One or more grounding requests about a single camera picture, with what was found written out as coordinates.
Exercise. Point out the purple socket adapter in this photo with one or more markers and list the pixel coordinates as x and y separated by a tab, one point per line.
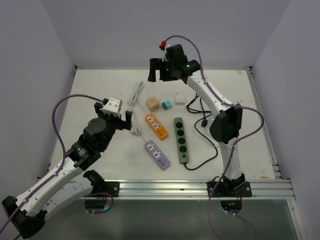
158	156

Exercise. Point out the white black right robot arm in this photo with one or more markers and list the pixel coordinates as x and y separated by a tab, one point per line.
225	128

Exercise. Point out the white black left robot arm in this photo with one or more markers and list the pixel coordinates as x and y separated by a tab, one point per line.
71	178

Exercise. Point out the green power strip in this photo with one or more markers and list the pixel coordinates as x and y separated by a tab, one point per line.
181	142

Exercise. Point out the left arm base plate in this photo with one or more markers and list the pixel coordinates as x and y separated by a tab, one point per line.
111	187

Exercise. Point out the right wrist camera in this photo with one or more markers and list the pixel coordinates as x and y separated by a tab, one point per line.
164	46

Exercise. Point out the beige cube socket adapter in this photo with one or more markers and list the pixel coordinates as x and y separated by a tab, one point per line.
152	104

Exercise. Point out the teal small plug adapter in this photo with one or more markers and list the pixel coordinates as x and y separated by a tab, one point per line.
166	105

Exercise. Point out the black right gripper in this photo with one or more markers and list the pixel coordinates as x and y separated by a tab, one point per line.
157	64

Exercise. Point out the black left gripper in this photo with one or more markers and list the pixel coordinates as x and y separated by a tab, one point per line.
122	124

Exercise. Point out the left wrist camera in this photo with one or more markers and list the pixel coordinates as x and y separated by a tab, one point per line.
112	107

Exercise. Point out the aluminium rail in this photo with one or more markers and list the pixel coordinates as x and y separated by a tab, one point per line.
276	189

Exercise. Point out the white charger plug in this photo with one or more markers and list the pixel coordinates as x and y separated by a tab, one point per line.
179	99

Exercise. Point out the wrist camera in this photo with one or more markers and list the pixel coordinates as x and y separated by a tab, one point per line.
112	107
164	46

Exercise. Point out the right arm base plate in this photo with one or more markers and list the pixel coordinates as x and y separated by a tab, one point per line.
224	191

